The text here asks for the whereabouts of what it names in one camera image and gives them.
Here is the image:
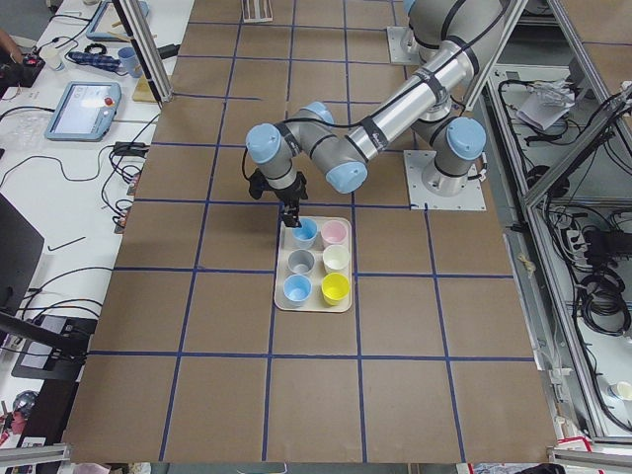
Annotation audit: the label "wrist black camera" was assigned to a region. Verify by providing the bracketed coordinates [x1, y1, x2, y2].
[248, 168, 272, 200]

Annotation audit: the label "aluminium frame post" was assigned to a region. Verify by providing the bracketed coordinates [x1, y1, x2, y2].
[113, 0, 174, 105]

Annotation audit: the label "white paper cup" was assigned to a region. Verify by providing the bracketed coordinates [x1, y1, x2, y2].
[39, 45, 65, 72]

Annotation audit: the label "pink plastic cup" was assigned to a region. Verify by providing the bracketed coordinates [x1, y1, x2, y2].
[320, 219, 349, 249]

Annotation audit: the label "black allen key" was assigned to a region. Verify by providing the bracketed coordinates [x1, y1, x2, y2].
[46, 236, 86, 252]

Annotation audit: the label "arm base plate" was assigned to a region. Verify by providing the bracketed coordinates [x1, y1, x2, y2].
[386, 26, 424, 65]
[404, 150, 487, 211]

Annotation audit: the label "black power adapter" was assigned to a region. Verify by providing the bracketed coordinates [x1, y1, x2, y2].
[113, 141, 149, 158]

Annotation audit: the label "person forearm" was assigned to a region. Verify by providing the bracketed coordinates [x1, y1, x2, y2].
[0, 29, 23, 63]

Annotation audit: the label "yellow plastic cup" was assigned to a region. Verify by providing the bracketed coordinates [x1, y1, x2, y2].
[321, 273, 351, 306]

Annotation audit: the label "near blue teach pendant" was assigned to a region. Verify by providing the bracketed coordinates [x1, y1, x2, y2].
[44, 81, 121, 142]

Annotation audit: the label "blue checkered cloth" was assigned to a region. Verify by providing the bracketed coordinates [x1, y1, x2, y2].
[65, 51, 120, 73]

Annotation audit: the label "pale blue plastic cup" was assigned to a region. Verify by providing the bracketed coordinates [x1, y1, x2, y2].
[291, 217, 319, 250]

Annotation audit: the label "white plastic cup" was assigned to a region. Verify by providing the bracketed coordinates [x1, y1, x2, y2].
[322, 245, 351, 274]

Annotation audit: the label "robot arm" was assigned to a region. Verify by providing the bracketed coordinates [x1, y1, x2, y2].
[244, 1, 510, 227]

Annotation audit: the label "blue teach pendant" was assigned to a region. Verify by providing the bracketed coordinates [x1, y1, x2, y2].
[86, 1, 128, 42]
[44, 81, 121, 142]

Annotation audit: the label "wooden mug tree stand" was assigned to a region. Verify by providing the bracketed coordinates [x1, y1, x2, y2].
[118, 33, 163, 103]

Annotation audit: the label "coiled black cables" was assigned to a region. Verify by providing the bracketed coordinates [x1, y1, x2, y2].
[572, 270, 632, 339]

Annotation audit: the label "blue cup on desk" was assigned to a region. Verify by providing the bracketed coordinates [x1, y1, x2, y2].
[118, 46, 142, 79]

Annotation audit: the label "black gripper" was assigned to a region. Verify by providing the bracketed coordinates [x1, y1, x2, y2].
[274, 172, 308, 228]

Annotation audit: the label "black monitor stand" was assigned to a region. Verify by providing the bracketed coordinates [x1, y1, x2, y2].
[1, 197, 96, 381]

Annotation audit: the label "cream plastic tray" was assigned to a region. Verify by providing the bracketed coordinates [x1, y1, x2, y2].
[274, 216, 354, 313]

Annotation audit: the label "grey plastic cup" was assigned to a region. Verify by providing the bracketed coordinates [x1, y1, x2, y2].
[287, 249, 316, 276]

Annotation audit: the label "light blue plastic cup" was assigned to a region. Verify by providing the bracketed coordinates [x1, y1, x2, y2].
[282, 275, 312, 307]

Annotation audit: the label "far blue teach pendant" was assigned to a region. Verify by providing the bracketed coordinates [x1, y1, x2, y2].
[86, 1, 128, 42]

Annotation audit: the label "crumpled white paper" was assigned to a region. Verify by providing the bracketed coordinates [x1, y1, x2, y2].
[516, 80, 576, 131]

